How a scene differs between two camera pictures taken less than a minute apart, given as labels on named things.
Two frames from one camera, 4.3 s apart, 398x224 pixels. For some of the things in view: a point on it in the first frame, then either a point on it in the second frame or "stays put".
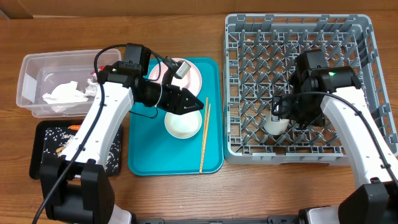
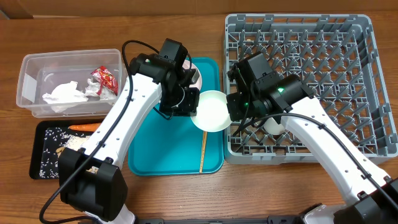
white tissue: (91, 89) stays put
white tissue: (64, 97) stays put
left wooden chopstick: (204, 134) stays put
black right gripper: (286, 105) to (237, 103)
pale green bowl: (183, 126) to (212, 114)
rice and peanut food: (56, 139) stays put
